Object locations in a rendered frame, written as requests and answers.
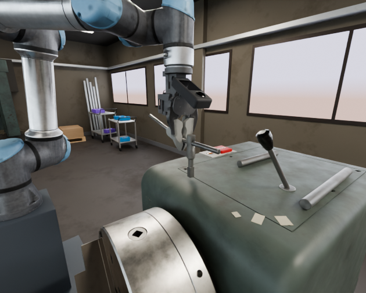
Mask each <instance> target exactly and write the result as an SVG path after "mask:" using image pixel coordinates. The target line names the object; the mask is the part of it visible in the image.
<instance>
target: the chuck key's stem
mask: <svg viewBox="0 0 366 293"><path fill-rule="evenodd" d="M193 141H195V135H194V134H188V135H186V158H187V159H188V166H187V176H188V177H189V178H192V177H194V166H193V159H194V158H195V146H192V145H191V143H192V142H193Z"/></svg>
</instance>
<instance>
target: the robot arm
mask: <svg viewBox="0 0 366 293"><path fill-rule="evenodd" d="M194 21H195V18H194V3H193V0H162V8H158V9H152V10H142V9H141V8H139V7H138V6H136V4H134V3H133V2H131V1H130V0H0V39H2V40H7V41H11V42H13V47H14V50H15V51H16V52H17V53H19V54H20V56H21V63H22V68H23V78H24V87H25V93H26V103H27V113H28V122H29V129H28V130H27V131H26V132H25V133H24V134H25V141H23V140H22V139H20V138H8V139H5V140H0V221H7V220H12V219H16V218H18V217H21V216H24V215H26V214H28V213H30V212H32V211H34V210H36V209H37V208H38V207H40V206H41V204H42V202H43V200H42V195H41V193H40V192H39V191H38V190H37V188H36V187H35V185H34V184H33V182H32V179H31V173H33V172H35V171H39V170H41V169H44V168H47V167H49V166H53V165H57V164H59V163H60V162H63V161H65V160H66V159H67V158H68V157H69V155H70V151H71V145H70V142H69V141H68V138H67V137H66V136H65V135H63V132H62V131H61V130H60V129H58V120H57V110H56V94H55V77H54V68H53V61H54V60H55V59H56V58H57V57H58V51H60V50H62V49H63V45H65V41H66V37H65V32H64V31H97V32H107V33H111V34H113V35H116V36H118V38H119V40H120V41H121V42H122V43H123V45H125V46H127V47H141V46H148V45H161V44H163V56H164V67H166V68H164V71H163V77H166V90H164V91H166V92H164V91H163V94H158V95H157V98H158V113H160V114H162V115H165V116H166V120H167V124H168V126H169V127H168V128H167V129H166V133H167V135H168V136H169V137H170V138H171V139H172V140H173V141H174V144H175V146H176V147H177V149H178V150H179V151H181V150H182V151H183V150H184V149H185V148H186V143H183V142H182V138H185V139H186V135H188V134H192V133H193V132H194V130H195V127H196V124H197V120H198V109H208V108H209V107H210V105H211V103H212V99H211V98H210V97H209V96H208V95H207V94H205V93H204V92H203V91H202V90H201V89H200V88H199V87H198V86H197V85H195V84H194V83H193V82H191V80H190V79H188V78H186V75H191V74H192V67H193V60H194V50H193V40H194ZM159 100H160V104H159ZM181 115H185V116H183V117H182V121H180V120H179V119H178V118H180V117H181Z"/></svg>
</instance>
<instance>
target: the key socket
mask: <svg viewBox="0 0 366 293"><path fill-rule="evenodd" d="M146 235H147V231H146V230H145V229H144V228H135V229H133V230H131V231H130V232H129V234H128V237H129V239H131V240H133V241H139V240H142V239H143V238H145V237H146Z"/></svg>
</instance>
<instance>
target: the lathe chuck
mask: <svg viewBox="0 0 366 293"><path fill-rule="evenodd" d="M135 228H144V229H145V230H146V231H147V235H146V237H145V238H143V239H142V240H139V241H133V240H131V239H129V237H128V234H129V232H130V231H131V230H133V229H135ZM100 231H101V232H102V237H103V241H104V244H105V248H106V253H107V258H108V261H109V265H110V269H111V272H112V277H113V281H114V286H115V287H116V293H196V292H195V289H194V287H193V284H192V282H191V279H190V276H189V274H188V272H187V270H186V267H185V265H184V263H183V261H182V259H181V257H180V255H179V253H178V251H177V249H176V248H175V246H174V244H173V242H172V241H171V239H170V237H169V236H168V235H167V233H166V232H165V230H164V229H163V228H162V226H161V225H160V224H159V223H158V222H157V221H156V220H155V219H154V218H153V217H152V216H151V215H149V214H147V213H145V212H139V213H137V214H134V215H132V216H128V217H126V218H123V219H121V220H118V221H115V222H112V223H110V224H107V225H105V226H102V227H101V229H100V230H99V235H98V238H101V234H100Z"/></svg>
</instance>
